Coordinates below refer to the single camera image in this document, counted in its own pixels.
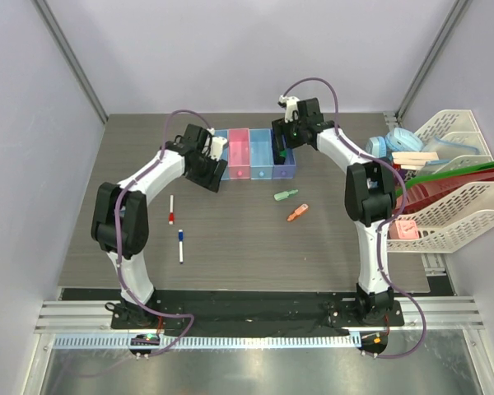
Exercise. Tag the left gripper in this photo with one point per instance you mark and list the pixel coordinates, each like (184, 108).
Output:
(212, 181)

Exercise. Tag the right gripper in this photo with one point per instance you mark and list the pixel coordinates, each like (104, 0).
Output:
(280, 127)

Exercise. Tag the purple plastic box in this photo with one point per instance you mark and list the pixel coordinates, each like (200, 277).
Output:
(288, 170)

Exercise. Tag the green utility knife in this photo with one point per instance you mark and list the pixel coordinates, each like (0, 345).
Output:
(285, 194)

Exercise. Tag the green capped black highlighter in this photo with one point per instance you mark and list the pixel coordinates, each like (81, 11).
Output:
(280, 158)

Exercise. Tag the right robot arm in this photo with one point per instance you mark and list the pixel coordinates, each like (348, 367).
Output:
(369, 198)

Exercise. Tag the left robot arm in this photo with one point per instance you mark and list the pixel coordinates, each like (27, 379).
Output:
(120, 223)

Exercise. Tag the light blue box middle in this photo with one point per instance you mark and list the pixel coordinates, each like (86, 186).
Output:
(261, 154)

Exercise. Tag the light blue box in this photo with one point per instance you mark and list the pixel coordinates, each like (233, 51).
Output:
(261, 154)
(224, 155)

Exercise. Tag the pink plastic box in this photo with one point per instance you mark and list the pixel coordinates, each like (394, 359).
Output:
(239, 153)

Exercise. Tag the light blue box left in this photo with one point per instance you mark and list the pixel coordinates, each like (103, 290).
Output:
(224, 155)

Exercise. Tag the red capped white marker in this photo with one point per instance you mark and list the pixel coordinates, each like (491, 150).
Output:
(171, 218)

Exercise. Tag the blue capped white marker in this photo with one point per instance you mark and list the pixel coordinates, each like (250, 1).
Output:
(181, 246)

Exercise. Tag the wooden stick bundle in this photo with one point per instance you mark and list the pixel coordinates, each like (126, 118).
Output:
(411, 160)

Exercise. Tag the pink eraser block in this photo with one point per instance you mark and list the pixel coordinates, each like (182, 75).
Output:
(404, 230)

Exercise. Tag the white mesh file rack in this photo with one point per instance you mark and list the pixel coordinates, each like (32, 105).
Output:
(460, 217)

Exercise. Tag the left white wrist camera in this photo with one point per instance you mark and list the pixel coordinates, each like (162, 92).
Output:
(216, 143)

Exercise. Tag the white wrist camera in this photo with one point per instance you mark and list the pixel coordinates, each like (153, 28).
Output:
(216, 143)
(289, 103)

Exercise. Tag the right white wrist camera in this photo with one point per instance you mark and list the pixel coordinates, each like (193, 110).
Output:
(289, 103)

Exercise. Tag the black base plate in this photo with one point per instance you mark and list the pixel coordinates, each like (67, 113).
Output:
(255, 314)

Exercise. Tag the white slotted cable duct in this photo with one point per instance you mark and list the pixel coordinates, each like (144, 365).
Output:
(134, 342)

